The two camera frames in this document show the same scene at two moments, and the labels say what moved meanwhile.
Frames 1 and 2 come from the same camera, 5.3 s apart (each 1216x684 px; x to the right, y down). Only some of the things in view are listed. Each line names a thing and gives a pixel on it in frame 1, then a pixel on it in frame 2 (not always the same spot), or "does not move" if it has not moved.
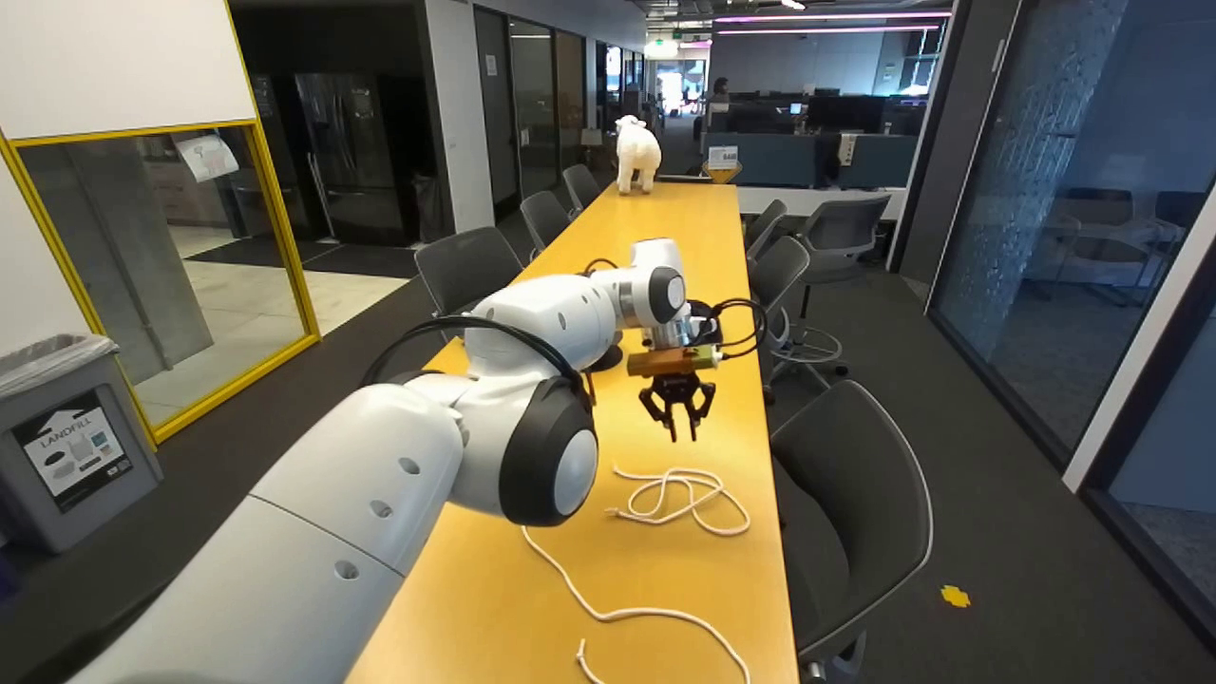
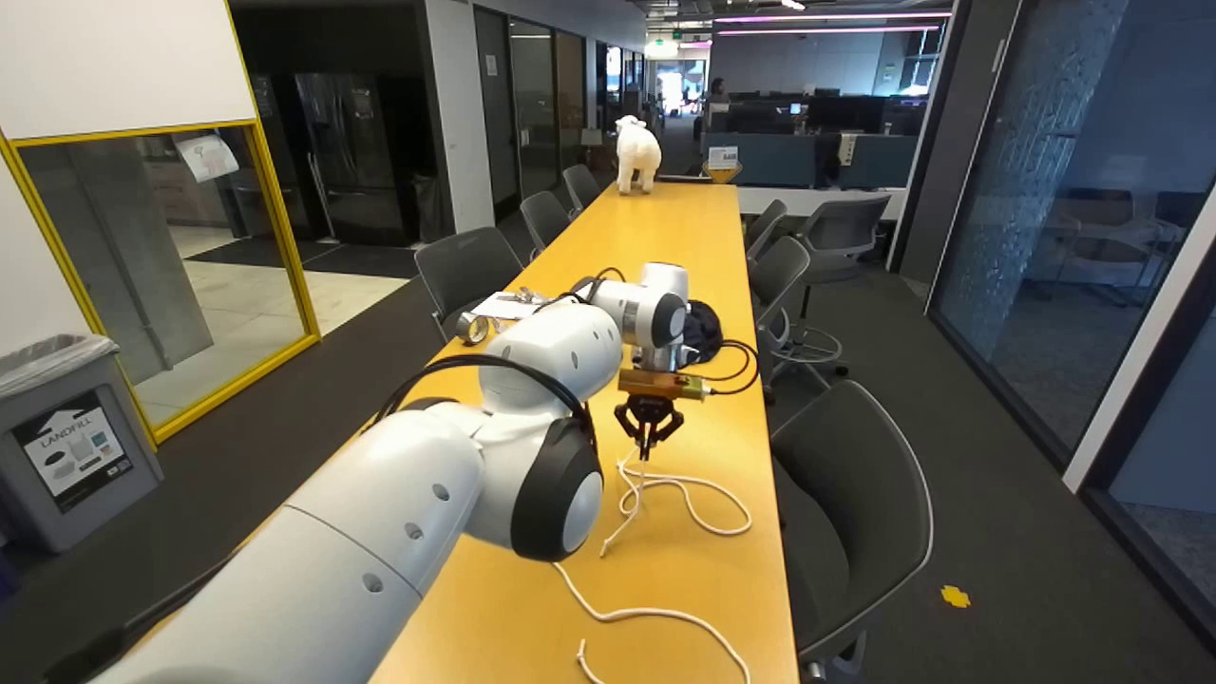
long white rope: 626,614 does not move
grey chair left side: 464,269 does not move
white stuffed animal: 636,153 does not move
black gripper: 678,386 to 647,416
